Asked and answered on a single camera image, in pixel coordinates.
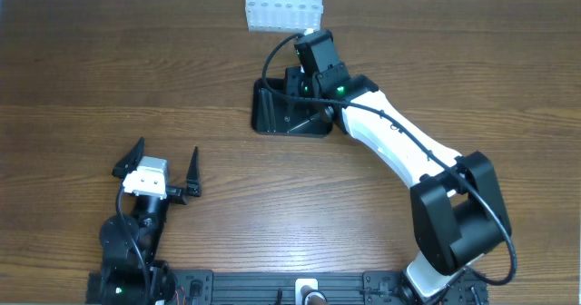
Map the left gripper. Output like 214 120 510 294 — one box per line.
111 136 202 206

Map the black cable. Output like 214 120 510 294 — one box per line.
114 184 153 305
260 32 519 289

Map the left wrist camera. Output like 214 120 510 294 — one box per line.
121 155 171 202

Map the mounting rail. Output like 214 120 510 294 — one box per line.
85 268 490 305

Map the white test tube rack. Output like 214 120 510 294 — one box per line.
244 0 325 34

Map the black tray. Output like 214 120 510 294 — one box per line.
251 76 335 139

